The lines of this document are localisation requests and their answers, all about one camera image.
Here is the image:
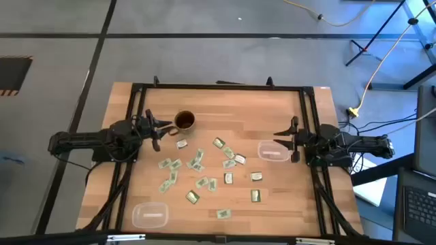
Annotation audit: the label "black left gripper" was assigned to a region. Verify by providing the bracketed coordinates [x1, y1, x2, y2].
[137, 109, 174, 153]

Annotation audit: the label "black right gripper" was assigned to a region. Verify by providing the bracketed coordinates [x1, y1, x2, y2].
[272, 116, 309, 164]

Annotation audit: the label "clear plastic container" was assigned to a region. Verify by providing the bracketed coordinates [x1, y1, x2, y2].
[131, 201, 170, 229]
[257, 140, 293, 163]

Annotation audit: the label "teal brown ceramic mug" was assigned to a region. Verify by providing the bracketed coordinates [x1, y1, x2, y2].
[166, 110, 197, 136]

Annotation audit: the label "white paper sheet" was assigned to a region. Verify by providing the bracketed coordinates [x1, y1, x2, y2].
[352, 154, 388, 208]

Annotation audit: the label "black desk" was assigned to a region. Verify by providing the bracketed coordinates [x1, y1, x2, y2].
[350, 152, 436, 245]

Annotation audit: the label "black metal stand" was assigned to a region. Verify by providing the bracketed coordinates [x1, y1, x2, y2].
[345, 0, 436, 91]

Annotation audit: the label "grey computer monitor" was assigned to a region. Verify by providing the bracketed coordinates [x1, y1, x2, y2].
[414, 84, 436, 178]

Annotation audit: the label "black keyboard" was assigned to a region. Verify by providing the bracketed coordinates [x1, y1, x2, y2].
[403, 185, 436, 244]

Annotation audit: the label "black aluminium crossbar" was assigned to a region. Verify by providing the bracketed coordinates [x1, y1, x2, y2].
[0, 230, 436, 245]

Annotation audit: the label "dark floor hatch striped border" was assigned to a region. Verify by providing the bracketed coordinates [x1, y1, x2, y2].
[0, 55, 34, 97]

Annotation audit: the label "yellow cable with plug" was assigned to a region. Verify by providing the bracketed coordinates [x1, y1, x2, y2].
[347, 0, 436, 119]

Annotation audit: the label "black aluminium rig frame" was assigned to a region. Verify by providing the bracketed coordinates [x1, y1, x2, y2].
[76, 75, 367, 239]

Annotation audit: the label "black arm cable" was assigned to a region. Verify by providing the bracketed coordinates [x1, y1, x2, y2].
[52, 153, 93, 185]

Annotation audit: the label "black floor cables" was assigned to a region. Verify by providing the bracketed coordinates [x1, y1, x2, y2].
[338, 108, 419, 134]

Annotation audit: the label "silver metal bracket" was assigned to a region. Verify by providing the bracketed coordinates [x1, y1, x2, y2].
[294, 237, 335, 245]
[106, 233, 146, 243]

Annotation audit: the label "yellow extension cable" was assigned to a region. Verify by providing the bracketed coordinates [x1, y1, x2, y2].
[281, 0, 376, 28]

